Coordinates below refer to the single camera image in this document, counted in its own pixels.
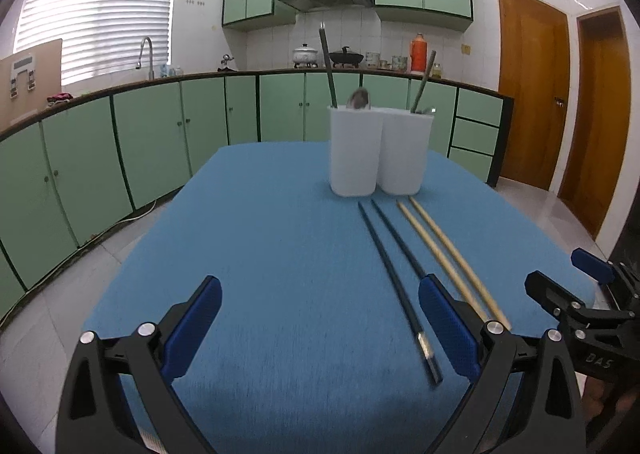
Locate bamboo chopstick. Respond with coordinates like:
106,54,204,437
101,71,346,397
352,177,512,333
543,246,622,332
408,196,512,331
396,201,489,322

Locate black chopstick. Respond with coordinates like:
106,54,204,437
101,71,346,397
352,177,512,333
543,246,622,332
371,200,426,280
358,203,442,386

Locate grey chopstick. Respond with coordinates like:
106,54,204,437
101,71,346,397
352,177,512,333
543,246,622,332
319,21,337,109
410,50,437,114

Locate large silver spoon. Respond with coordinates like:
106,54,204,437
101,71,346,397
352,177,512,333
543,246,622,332
345,87,371,110

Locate green lower kitchen cabinets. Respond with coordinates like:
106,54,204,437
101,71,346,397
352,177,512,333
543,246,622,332
1,71,514,312

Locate chrome kitchen faucet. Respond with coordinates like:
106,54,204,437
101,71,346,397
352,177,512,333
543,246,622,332
134,35,156,82

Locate brown wooden door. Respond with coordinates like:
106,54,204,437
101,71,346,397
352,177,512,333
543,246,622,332
499,0,570,190
559,7,631,237

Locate blue table cloth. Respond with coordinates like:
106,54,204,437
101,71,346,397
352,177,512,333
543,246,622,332
82,140,599,454

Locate white plastic utensil holder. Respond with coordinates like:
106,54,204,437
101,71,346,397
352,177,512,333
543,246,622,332
329,107,435,197

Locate glass jar on counter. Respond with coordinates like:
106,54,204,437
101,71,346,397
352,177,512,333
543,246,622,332
431,63,442,80

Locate orange thermos flask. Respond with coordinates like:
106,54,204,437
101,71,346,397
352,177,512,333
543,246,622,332
409,33,428,73

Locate red cloth on counter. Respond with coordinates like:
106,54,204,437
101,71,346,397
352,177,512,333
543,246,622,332
47,92,74,107

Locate black wok pan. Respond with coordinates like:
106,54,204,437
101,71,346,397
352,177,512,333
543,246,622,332
329,46,364,69

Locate cardboard box with labels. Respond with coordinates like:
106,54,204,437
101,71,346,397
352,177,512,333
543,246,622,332
0,40,63,131

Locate small kettle on counter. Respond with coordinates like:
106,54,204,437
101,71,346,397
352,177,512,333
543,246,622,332
217,54,234,73

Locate white window blind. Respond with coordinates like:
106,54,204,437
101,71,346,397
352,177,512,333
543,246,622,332
13,0,174,85

